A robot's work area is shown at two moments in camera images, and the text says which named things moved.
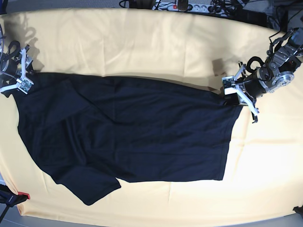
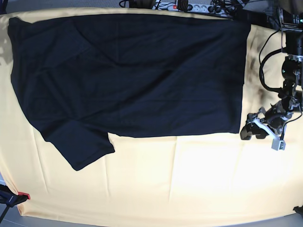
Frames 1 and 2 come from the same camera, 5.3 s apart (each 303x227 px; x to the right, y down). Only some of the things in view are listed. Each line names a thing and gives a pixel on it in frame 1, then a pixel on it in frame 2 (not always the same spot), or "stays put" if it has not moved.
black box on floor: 251,17 stays put
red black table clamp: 8,196 stays put
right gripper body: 257,84 → 275,116
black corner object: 298,210 stays put
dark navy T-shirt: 88,132 → 82,78
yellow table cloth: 264,173 stays put
